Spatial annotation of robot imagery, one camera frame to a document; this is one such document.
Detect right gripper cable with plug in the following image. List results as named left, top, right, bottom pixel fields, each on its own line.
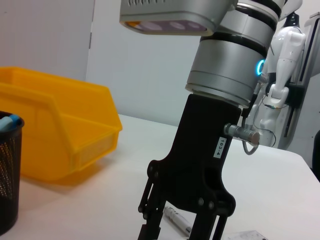
left=223, top=72, right=270, bottom=156

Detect grey white pen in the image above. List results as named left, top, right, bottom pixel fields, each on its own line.
left=162, top=206, right=193, bottom=237

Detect blue scissors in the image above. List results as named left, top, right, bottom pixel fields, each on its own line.
left=0, top=114, right=22, bottom=132

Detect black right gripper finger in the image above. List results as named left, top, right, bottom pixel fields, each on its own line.
left=136, top=173, right=168, bottom=240

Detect clear plastic ruler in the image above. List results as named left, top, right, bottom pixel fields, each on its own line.
left=226, top=229, right=270, bottom=240

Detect black mesh pen cup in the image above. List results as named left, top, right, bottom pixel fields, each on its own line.
left=0, top=111, right=26, bottom=237

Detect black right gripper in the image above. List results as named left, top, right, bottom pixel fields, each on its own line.
left=148, top=93, right=243, bottom=240

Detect white humanoid robot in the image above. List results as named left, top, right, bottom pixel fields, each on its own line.
left=249, top=0, right=320, bottom=151

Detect yellow plastic bin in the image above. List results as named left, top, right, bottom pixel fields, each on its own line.
left=0, top=66, right=124, bottom=187

